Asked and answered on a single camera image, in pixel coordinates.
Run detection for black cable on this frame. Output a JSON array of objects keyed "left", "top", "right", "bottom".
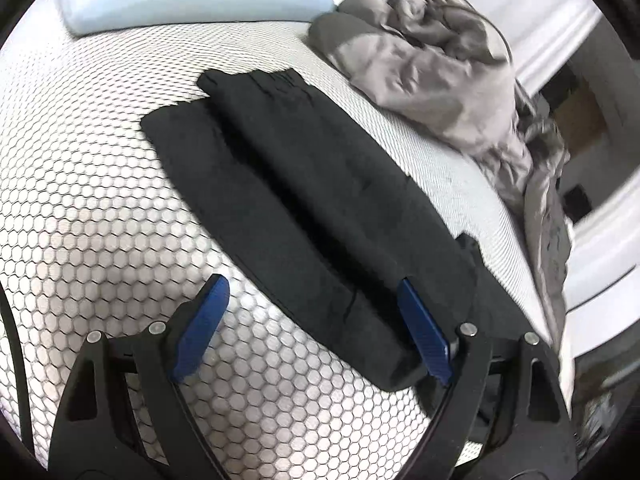
[{"left": 0, "top": 285, "right": 37, "bottom": 458}]

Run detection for grey duvet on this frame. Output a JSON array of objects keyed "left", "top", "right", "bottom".
[{"left": 307, "top": 0, "right": 577, "bottom": 356}]

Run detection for bed with hexagon-patterned mattress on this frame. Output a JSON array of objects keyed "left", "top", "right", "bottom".
[{"left": 0, "top": 0, "right": 576, "bottom": 480}]

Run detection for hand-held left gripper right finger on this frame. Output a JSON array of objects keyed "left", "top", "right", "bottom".
[{"left": 397, "top": 277, "right": 576, "bottom": 480}]

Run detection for white curtain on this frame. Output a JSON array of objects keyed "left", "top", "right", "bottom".
[{"left": 410, "top": 0, "right": 608, "bottom": 93}]

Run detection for black pants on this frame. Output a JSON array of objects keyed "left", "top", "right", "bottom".
[{"left": 141, "top": 67, "right": 496, "bottom": 392}]

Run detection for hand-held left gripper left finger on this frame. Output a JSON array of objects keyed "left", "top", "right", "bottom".
[{"left": 47, "top": 274, "right": 231, "bottom": 480}]

